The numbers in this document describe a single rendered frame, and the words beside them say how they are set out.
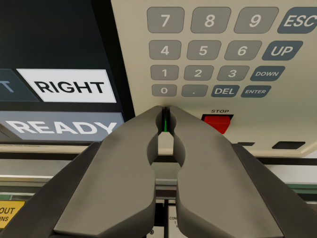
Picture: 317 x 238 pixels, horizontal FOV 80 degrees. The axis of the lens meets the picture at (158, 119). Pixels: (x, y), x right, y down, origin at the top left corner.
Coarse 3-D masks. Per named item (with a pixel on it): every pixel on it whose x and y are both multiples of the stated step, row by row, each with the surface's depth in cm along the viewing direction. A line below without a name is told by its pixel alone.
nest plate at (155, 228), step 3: (153, 228) 46; (156, 228) 46; (159, 228) 46; (162, 228) 46; (150, 231) 45; (153, 231) 45; (156, 231) 45; (159, 231) 45; (162, 231) 45; (147, 234) 45; (150, 234) 45; (153, 234) 45; (156, 234) 45; (159, 234) 45; (162, 234) 45; (147, 237) 45; (150, 237) 45; (153, 237) 45; (156, 237) 45; (159, 237) 45; (162, 237) 45
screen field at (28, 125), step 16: (0, 112) 14; (16, 112) 14; (32, 112) 14; (48, 112) 14; (64, 112) 14; (80, 112) 14; (96, 112) 14; (112, 112) 14; (16, 128) 17; (32, 128) 17; (48, 128) 16; (64, 128) 16; (80, 128) 16; (96, 128) 16; (112, 128) 16
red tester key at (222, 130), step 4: (208, 116) 14; (212, 116) 14; (216, 116) 14; (220, 116) 14; (224, 116) 14; (204, 120) 15; (208, 120) 14; (212, 120) 14; (216, 120) 14; (220, 120) 14; (224, 120) 14; (228, 120) 14; (212, 124) 14; (216, 124) 14; (220, 124) 14; (224, 124) 14; (228, 124) 14; (216, 128) 15; (220, 128) 15; (224, 128) 14; (220, 132) 15; (224, 132) 15
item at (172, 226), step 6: (168, 204) 36; (174, 204) 36; (168, 210) 35; (174, 210) 35; (168, 216) 35; (174, 216) 35; (168, 222) 34; (174, 222) 34; (168, 228) 34; (174, 228) 34; (168, 234) 33; (174, 234) 33; (180, 234) 33
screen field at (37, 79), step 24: (0, 72) 11; (24, 72) 11; (48, 72) 11; (72, 72) 11; (96, 72) 11; (0, 96) 13; (24, 96) 13; (48, 96) 13; (72, 96) 13; (96, 96) 12
